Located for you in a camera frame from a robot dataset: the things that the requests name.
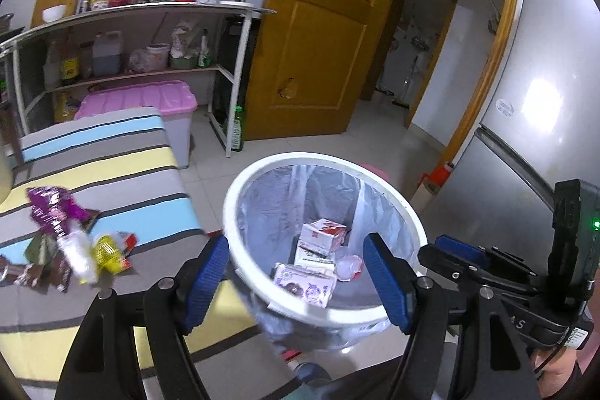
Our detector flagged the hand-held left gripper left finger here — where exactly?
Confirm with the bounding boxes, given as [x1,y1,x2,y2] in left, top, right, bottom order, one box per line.
[54,235,230,400]

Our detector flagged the purple wrapper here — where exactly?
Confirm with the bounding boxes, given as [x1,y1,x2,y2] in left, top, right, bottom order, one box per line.
[25,186,90,237]

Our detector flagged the small white bucket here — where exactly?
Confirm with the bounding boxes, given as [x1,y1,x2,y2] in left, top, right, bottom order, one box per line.
[145,44,170,72]

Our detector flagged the yellow labelled sauce bottle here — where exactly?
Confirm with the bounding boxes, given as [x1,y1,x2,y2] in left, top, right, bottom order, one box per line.
[60,37,80,82]

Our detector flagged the white metal shelf rack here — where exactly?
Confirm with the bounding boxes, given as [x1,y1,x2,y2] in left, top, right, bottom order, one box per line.
[0,1,277,159]

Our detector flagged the red plastic container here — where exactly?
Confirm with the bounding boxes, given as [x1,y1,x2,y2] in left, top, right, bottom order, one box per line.
[430,162,456,191]

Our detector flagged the crumpled plastic bags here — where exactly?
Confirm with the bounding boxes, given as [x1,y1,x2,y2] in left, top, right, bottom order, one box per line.
[169,21,212,70]

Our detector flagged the white jug with dark liquid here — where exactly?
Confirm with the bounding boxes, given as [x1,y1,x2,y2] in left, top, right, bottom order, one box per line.
[91,31,123,77]

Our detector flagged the white rimmed trash bin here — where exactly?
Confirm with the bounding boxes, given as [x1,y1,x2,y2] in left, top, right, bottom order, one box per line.
[222,151,428,351]

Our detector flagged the pink lidded storage box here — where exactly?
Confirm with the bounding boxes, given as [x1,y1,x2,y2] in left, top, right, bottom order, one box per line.
[74,80,198,169]

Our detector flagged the yellow wooden door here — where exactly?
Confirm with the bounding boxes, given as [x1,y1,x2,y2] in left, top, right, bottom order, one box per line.
[244,0,414,141]

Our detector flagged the clear plastic bin liner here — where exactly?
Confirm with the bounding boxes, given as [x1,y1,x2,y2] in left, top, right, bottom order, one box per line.
[239,163,408,351]

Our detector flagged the grey refrigerator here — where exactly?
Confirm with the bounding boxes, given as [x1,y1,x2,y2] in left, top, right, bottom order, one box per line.
[424,0,600,270]

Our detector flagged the red and white carton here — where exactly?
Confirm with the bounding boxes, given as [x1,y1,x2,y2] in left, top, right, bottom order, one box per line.
[294,219,348,270]

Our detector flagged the striped tablecloth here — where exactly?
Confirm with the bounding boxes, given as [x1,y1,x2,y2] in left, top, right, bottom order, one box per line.
[0,107,263,384]

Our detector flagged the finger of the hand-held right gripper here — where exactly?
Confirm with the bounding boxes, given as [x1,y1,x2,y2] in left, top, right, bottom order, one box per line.
[433,234,535,276]
[417,243,530,295]

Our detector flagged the small white plastic bottle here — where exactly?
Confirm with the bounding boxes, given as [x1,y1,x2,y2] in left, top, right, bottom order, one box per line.
[58,226,99,283]

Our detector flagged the green glass bottle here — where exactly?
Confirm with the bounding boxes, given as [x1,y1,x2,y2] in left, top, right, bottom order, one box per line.
[226,106,246,152]

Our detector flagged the person's right hand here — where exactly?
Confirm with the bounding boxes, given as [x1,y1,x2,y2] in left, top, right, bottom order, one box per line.
[532,346,584,400]

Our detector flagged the purple carton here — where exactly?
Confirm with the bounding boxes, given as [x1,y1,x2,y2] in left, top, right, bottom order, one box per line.
[273,263,337,307]

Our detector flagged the clear plastic bottle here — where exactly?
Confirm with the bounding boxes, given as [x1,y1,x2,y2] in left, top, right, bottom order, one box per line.
[43,41,62,90]

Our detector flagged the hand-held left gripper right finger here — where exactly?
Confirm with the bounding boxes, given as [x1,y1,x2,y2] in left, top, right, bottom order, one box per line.
[362,232,540,400]

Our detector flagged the yellow oil bottle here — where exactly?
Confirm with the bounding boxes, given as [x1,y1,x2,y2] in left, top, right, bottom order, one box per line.
[52,91,78,123]

